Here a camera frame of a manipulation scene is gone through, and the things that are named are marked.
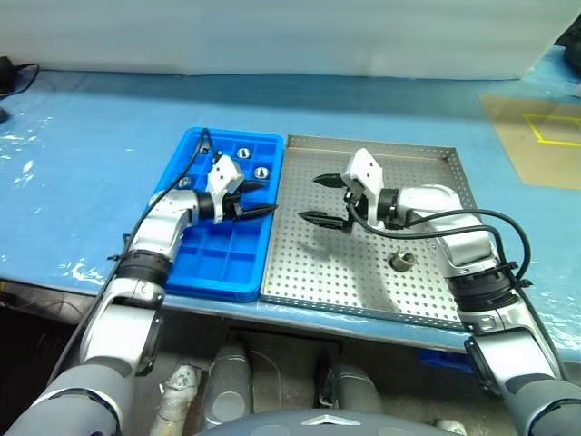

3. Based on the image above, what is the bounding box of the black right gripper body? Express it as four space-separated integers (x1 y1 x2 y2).
341 184 369 235

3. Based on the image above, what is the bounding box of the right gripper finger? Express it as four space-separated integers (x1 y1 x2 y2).
296 209 351 231
311 172 347 190

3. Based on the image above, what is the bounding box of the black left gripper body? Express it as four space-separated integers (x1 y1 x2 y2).
221 192 247 223

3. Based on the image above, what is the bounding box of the perforated steel tray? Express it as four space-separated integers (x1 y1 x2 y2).
259 133 478 331

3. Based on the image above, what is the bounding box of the blue compartment tray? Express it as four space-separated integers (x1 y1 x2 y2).
149 126 286 303

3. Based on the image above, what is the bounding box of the dark grey rounded leg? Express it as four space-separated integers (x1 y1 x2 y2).
317 355 388 415
199 343 255 431

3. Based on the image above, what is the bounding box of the yellow tape square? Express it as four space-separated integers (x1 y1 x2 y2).
522 113 581 148

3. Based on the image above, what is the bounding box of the brown mat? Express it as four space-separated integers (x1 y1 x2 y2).
479 94 581 188

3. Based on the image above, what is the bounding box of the white grey wrapped object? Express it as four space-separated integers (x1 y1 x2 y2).
148 362 202 436

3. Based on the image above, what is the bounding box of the grey robot torso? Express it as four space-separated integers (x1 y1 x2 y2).
193 407 442 436

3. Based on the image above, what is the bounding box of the black power adapter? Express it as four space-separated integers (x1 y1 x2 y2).
0 54 15 94

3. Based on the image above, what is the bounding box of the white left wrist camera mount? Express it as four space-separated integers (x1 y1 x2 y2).
206 154 246 224

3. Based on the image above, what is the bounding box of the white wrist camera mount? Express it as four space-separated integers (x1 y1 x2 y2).
340 147 385 227
206 154 246 224

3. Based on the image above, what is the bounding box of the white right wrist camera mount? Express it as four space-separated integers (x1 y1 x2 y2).
340 147 385 227

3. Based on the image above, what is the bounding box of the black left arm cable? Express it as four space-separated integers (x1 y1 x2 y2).
47 127 215 383

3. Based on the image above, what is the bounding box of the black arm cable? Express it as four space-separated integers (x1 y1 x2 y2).
47 127 215 383
342 190 571 381

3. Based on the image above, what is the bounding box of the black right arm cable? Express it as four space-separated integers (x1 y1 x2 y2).
342 190 571 381

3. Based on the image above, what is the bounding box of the black adapter cable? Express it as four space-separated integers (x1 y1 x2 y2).
0 63 42 99

